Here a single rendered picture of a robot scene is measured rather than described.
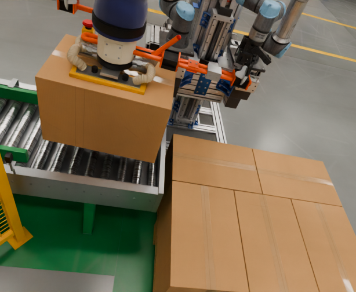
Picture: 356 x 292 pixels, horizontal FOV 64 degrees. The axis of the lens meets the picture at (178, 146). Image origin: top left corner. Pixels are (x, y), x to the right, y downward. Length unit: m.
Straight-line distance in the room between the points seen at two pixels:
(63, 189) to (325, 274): 1.49
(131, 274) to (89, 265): 0.27
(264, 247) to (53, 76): 1.38
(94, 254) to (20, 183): 0.68
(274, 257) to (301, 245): 0.21
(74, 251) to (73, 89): 1.11
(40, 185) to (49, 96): 0.50
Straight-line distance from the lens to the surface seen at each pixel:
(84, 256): 2.04
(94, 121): 1.43
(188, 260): 1.52
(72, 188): 1.63
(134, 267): 2.03
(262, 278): 1.65
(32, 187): 1.71
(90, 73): 1.37
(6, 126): 1.95
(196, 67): 1.37
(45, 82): 1.38
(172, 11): 1.87
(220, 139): 2.58
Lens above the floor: 1.91
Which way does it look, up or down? 45 degrees down
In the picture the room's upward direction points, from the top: 21 degrees clockwise
